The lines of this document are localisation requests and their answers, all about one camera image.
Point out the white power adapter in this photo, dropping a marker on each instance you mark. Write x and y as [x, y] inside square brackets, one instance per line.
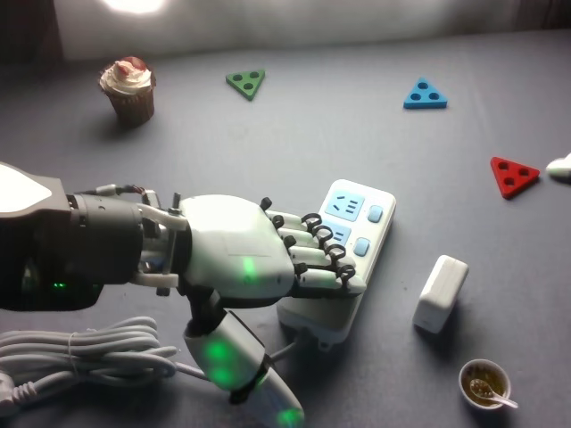
[439, 294]

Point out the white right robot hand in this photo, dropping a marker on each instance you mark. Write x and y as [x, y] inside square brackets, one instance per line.
[560, 168]

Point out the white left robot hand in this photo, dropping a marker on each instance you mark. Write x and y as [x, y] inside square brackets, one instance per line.
[232, 249]

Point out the red triangle block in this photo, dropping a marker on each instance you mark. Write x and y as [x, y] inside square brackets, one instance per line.
[513, 176]

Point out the blue triangle block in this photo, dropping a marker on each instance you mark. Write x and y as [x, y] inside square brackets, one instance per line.
[424, 96]

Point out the green triangle block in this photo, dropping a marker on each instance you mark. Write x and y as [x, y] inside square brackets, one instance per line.
[247, 82]

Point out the small white spoon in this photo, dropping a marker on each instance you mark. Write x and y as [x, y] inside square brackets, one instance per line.
[490, 394]

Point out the toy cupcake white cream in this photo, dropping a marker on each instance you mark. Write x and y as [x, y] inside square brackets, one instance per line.
[129, 89]

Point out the grey table cloth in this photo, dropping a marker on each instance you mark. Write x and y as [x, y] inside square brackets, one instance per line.
[446, 214]

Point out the small white soup bowl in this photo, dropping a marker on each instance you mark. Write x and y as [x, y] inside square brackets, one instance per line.
[485, 388]

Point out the white power strip blue sockets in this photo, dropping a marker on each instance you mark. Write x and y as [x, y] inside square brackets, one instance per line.
[352, 209]

